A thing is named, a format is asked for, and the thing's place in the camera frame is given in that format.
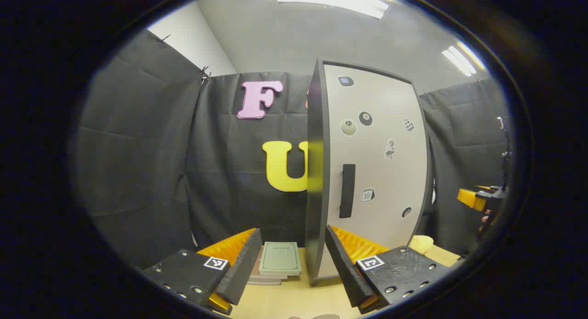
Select brown book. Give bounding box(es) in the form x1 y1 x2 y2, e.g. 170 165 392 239
250 248 288 282

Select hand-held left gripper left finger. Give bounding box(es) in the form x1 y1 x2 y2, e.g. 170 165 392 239
141 228 263 316

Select green book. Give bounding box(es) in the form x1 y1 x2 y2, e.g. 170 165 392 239
258 242 302 277

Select black door handle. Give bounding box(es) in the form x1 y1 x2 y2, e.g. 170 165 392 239
339 164 356 218

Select dark grey cabinet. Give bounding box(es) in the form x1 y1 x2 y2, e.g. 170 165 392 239
305 58 435 286

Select yellow toy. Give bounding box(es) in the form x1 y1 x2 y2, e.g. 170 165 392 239
409 235 435 255

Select long ceiling light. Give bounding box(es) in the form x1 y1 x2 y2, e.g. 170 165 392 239
277 0 395 20
442 41 486 77

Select black backdrop cloth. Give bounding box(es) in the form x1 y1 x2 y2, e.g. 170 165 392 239
73 29 511 269

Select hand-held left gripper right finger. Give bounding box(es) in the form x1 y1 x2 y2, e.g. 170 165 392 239
324 224 453 315

